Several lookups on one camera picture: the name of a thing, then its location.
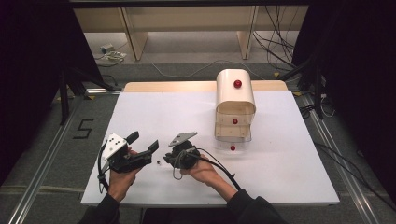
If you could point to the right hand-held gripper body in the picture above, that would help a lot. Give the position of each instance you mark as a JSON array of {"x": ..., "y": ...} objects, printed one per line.
[{"x": 183, "y": 152}]

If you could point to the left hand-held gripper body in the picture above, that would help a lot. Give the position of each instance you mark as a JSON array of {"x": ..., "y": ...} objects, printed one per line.
[{"x": 124, "y": 158}]

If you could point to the clear drawer with red knob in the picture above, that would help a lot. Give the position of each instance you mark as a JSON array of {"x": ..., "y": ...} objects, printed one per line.
[
  {"x": 233, "y": 147},
  {"x": 235, "y": 121}
]

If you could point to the cream drawer cabinet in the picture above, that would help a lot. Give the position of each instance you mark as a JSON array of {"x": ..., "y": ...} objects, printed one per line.
[{"x": 232, "y": 90}]

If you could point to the person's left hand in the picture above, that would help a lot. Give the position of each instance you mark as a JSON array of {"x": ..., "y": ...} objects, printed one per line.
[{"x": 120, "y": 183}]

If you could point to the person's right hand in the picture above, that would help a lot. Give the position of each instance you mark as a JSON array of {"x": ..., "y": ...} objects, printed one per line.
[{"x": 204, "y": 172}]

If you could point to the black tripod stand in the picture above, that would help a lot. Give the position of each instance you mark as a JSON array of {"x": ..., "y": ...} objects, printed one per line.
[
  {"x": 73, "y": 87},
  {"x": 311, "y": 81}
]

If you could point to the grey power adapter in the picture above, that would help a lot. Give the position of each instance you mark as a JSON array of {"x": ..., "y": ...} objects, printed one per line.
[{"x": 106, "y": 48}]

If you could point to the black curtain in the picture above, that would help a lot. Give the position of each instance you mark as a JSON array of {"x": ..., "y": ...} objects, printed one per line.
[
  {"x": 358, "y": 77},
  {"x": 34, "y": 77}
]

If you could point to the light wooden desk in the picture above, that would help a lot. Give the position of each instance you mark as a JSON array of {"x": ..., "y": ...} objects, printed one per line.
[{"x": 186, "y": 18}]

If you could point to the aluminium floor rail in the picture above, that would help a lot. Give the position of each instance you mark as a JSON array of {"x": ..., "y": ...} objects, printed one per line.
[
  {"x": 342, "y": 161},
  {"x": 43, "y": 161}
]

